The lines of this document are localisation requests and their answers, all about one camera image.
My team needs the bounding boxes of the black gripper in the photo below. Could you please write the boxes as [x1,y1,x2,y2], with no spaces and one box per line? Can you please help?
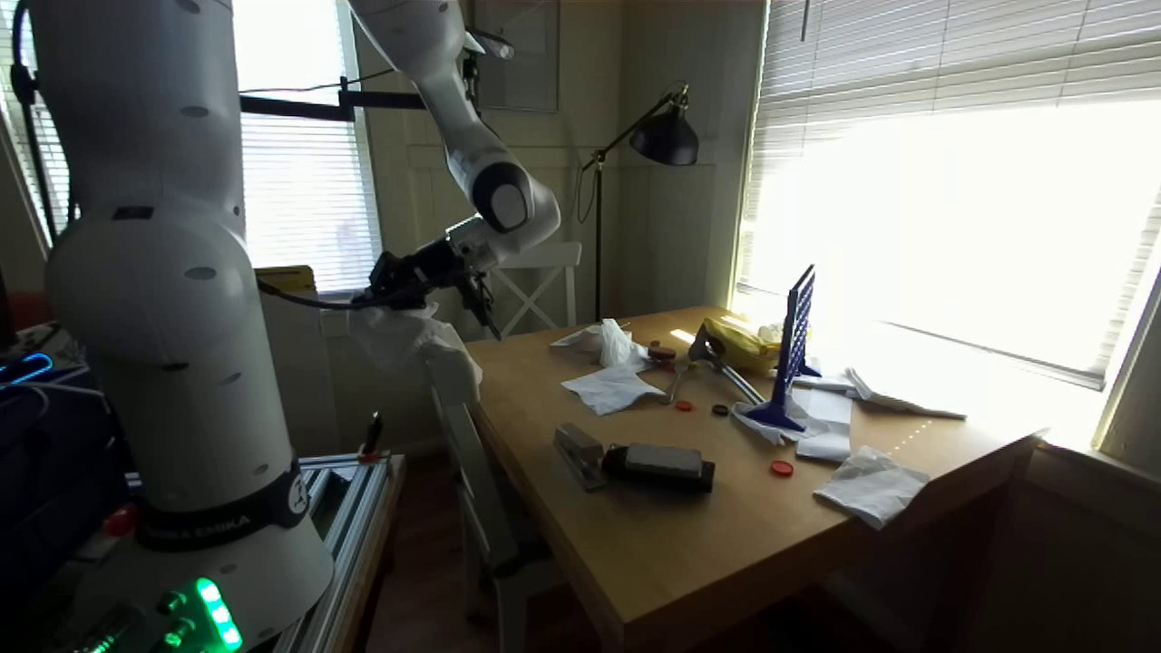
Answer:
[365,237,495,325]

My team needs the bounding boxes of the white towel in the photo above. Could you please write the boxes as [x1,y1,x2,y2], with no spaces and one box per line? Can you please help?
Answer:
[351,307,482,404]

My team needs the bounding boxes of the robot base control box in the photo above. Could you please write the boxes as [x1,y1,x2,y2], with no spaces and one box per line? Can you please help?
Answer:
[32,448,411,653]

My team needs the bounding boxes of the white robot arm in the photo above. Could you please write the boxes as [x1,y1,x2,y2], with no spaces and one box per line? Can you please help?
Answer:
[23,0,335,635]

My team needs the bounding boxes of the white wooden chair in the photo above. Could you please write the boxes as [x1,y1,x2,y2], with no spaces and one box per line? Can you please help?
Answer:
[421,348,564,653]

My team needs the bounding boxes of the white paper napkin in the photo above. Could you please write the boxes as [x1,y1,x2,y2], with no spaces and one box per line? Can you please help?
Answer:
[566,366,654,416]

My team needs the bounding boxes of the black stapler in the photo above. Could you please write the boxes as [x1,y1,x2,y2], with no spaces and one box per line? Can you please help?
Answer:
[602,444,715,493]

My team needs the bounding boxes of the black floor lamp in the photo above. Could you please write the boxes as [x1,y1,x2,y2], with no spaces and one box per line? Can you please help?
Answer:
[581,82,702,317]

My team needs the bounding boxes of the blue connect four grid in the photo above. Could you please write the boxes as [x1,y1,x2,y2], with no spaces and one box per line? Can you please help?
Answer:
[752,265,818,433]

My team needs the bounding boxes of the red game disc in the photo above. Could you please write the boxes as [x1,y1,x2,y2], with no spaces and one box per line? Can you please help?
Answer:
[771,461,795,477]

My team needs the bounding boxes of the white cloth under grid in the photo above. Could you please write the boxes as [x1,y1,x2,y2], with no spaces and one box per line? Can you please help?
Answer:
[728,388,854,463]

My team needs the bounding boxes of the window blinds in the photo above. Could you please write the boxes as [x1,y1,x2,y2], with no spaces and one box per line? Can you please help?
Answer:
[757,0,1161,146]

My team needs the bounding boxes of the white folded napkin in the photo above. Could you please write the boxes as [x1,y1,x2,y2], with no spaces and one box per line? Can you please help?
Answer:
[818,448,928,531]

